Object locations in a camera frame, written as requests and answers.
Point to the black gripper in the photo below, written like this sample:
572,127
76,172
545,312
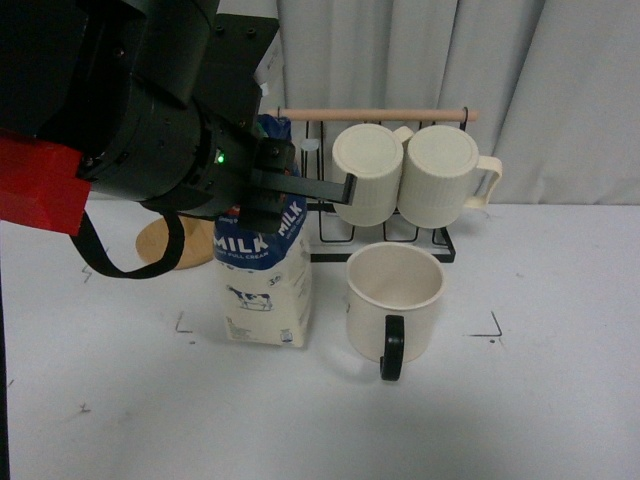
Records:
228,97

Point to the Pascual milk carton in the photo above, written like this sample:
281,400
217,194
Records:
265,280

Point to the white smiley mug black handle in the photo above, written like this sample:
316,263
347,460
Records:
394,302

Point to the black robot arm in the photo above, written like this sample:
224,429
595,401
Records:
161,100

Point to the cream ribbed cup left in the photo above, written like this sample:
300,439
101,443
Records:
374,155

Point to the cream ribbed cup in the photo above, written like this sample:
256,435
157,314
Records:
374,155
444,173

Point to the cream ribbed cup right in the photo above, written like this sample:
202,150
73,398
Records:
444,173

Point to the wooden mug tree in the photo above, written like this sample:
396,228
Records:
198,248

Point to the grey curtain backdrop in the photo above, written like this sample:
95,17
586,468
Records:
555,83

